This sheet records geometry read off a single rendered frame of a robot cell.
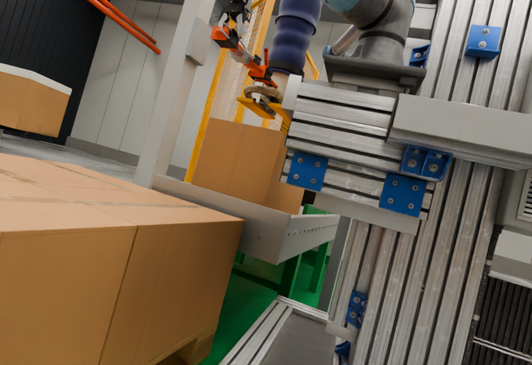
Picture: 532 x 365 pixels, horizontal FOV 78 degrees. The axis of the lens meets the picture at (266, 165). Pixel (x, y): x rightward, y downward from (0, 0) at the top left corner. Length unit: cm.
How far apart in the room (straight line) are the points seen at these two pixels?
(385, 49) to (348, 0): 14
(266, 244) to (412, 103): 88
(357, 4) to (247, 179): 91
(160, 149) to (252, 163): 121
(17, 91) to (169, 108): 97
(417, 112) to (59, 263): 72
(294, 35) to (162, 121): 123
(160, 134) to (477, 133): 221
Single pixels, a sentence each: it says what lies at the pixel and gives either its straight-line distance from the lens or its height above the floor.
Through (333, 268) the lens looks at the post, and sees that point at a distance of 189.
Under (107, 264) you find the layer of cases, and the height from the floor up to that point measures 46.
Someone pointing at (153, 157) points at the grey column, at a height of 66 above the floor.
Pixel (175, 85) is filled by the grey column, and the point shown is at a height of 123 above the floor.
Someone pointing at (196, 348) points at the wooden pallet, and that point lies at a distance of 136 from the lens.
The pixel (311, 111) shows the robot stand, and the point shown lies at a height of 91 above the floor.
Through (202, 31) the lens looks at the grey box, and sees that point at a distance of 274.
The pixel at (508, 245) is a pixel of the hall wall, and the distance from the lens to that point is 1091.
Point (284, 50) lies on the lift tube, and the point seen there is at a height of 141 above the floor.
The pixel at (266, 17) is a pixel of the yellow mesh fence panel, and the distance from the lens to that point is 260.
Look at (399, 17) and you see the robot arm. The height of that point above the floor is 118.
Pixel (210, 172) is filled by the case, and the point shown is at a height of 69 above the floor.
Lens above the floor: 72
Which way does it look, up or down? 3 degrees up
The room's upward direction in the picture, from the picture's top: 15 degrees clockwise
